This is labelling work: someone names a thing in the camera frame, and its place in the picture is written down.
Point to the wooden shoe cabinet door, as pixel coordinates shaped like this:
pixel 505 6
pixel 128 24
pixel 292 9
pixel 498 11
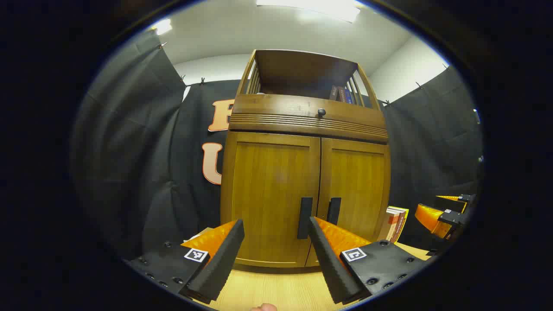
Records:
pixel 268 185
pixel 358 185

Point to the ceiling light panel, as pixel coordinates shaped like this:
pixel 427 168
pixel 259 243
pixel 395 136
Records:
pixel 162 26
pixel 311 7

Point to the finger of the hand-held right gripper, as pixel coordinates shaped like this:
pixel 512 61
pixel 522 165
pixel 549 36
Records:
pixel 430 218
pixel 449 205

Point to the dark brown book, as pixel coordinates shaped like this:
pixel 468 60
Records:
pixel 333 93

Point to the blue book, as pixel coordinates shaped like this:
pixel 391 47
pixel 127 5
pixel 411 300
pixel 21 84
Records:
pixel 348 96

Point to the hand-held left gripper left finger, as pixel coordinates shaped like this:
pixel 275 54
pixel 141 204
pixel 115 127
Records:
pixel 220 263

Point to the wooden double-door shoe cabinet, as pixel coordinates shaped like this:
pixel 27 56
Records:
pixel 302 123

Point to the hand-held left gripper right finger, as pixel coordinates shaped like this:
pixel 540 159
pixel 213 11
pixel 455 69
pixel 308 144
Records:
pixel 328 268

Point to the white and tan book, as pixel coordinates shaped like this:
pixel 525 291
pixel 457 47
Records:
pixel 386 224

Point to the red-brown book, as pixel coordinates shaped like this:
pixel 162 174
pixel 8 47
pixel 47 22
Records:
pixel 398 226

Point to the wooden cabinet drawer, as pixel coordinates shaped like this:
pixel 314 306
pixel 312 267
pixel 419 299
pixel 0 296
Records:
pixel 276 110

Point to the black backdrop cloth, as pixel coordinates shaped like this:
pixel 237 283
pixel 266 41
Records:
pixel 138 164

